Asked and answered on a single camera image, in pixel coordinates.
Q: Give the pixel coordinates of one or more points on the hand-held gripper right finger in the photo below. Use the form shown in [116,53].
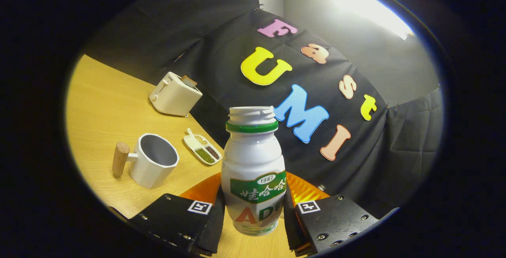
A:
[290,230]

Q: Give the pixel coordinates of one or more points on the white divided bean dish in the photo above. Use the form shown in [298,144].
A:
[197,144]

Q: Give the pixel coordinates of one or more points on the wooden table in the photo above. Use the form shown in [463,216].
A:
[106,104]

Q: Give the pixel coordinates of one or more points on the cream toaster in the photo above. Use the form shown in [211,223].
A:
[174,98]

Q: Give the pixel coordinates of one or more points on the white juice bottle green label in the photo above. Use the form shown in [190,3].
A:
[253,159]

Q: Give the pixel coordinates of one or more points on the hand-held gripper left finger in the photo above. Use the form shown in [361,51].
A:
[211,230]

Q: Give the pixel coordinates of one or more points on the bright ceiling light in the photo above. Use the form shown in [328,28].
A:
[367,9]

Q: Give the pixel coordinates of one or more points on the black backdrop cloth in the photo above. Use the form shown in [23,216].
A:
[221,21]

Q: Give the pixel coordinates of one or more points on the brown toast slice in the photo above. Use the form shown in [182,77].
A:
[189,81]

